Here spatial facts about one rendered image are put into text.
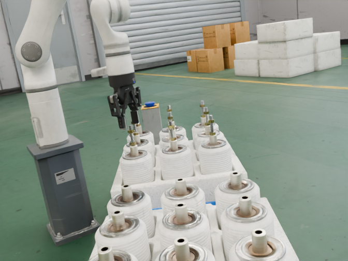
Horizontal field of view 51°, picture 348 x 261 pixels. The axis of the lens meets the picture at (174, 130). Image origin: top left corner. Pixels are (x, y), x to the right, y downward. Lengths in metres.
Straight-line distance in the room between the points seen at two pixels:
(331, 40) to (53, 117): 3.53
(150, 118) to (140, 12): 5.31
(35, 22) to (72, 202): 0.54
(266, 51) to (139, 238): 3.44
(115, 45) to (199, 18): 6.30
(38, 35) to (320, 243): 0.95
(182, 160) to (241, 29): 4.34
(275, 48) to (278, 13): 4.09
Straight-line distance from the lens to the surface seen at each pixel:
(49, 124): 1.14
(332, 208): 1.25
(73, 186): 1.19
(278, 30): 3.84
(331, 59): 4.29
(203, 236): 0.68
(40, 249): 1.25
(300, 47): 3.95
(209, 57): 4.95
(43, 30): 1.11
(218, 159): 1.06
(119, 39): 1.01
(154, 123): 1.45
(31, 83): 1.14
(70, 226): 1.23
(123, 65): 1.01
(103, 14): 1.00
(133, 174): 1.07
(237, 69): 4.35
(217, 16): 7.52
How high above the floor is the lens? 0.59
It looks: 15 degrees down
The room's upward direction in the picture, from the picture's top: 8 degrees counter-clockwise
